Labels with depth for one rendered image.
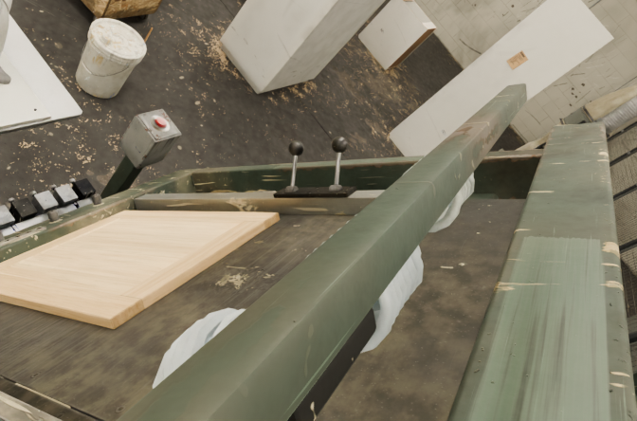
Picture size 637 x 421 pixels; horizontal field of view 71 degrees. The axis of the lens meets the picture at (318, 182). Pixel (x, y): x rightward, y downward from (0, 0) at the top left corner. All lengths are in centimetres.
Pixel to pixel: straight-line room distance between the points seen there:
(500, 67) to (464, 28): 459
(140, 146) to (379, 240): 152
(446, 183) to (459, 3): 882
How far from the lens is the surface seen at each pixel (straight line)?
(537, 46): 443
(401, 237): 17
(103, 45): 274
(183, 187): 157
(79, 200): 161
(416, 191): 20
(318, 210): 100
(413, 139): 478
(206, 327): 17
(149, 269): 90
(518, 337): 38
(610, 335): 39
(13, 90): 177
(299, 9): 344
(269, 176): 137
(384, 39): 600
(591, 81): 888
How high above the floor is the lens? 205
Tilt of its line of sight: 35 degrees down
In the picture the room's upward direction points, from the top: 49 degrees clockwise
